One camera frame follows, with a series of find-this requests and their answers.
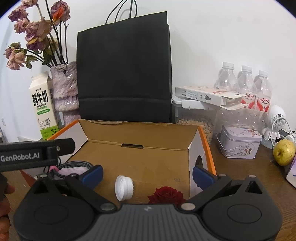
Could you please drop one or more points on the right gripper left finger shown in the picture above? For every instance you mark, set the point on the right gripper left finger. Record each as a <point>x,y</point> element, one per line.
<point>83,187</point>

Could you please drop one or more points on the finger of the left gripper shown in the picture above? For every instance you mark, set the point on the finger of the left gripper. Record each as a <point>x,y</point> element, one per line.
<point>65,146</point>

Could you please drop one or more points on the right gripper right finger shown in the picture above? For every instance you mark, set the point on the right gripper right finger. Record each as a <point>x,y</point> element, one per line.
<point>211,186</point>

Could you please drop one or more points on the lilac fluffy towel roll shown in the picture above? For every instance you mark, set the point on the lilac fluffy towel roll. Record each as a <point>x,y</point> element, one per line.
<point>70,170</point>

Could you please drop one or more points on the white plastic jar lid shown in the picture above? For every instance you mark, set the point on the white plastic jar lid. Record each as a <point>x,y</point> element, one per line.
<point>123,188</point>

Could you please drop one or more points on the red fabric rose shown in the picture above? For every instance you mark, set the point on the red fabric rose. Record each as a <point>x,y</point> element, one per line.
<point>166,195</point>

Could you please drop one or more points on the person's left hand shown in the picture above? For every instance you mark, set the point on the person's left hand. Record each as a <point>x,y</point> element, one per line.
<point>5,208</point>

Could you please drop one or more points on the pale floral tin box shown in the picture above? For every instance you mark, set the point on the pale floral tin box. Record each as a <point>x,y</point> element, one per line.
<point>238,141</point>

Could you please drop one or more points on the red cardboard pumpkin box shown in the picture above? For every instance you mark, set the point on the red cardboard pumpkin box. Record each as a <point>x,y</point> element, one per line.
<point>153,155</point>

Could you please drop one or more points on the purple textured flower vase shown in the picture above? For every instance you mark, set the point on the purple textured flower vase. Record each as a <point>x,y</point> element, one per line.
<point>65,91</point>

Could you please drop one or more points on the white green milk carton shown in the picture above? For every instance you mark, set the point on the white green milk carton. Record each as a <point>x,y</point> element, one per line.
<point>41,89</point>

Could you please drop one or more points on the clear food container with lid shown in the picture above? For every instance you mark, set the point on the clear food container with lid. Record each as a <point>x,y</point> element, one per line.
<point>195,113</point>

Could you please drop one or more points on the yellow green apple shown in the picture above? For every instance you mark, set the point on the yellow green apple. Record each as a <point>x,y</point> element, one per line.
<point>284,152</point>

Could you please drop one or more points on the purple tissue packet bag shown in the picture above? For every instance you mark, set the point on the purple tissue packet bag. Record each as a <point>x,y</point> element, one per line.
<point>290,172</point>

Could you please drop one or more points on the white flat carton box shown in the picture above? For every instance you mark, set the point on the white flat carton box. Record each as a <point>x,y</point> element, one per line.
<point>218,97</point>

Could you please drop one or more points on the small white desk fan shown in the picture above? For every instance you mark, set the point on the small white desk fan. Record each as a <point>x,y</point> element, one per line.
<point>274,121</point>

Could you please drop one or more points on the black paper shopping bag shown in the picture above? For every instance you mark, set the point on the black paper shopping bag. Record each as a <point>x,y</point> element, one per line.
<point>124,70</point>

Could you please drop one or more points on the clear water bottle middle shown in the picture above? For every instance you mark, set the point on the clear water bottle middle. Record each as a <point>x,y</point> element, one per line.
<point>246,86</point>

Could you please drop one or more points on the clear water bottle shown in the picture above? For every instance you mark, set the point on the clear water bottle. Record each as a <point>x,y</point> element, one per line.
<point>226,79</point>
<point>246,86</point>
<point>264,91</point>

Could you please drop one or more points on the clear water bottle left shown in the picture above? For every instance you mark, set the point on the clear water bottle left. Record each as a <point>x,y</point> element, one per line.
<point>226,79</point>

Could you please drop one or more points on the dried pink roses bouquet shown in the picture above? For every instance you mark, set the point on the dried pink roses bouquet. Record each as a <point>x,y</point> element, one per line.
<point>44,38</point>

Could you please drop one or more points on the clear water bottle right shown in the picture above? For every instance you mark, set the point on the clear water bottle right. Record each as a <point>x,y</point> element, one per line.
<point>264,91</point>

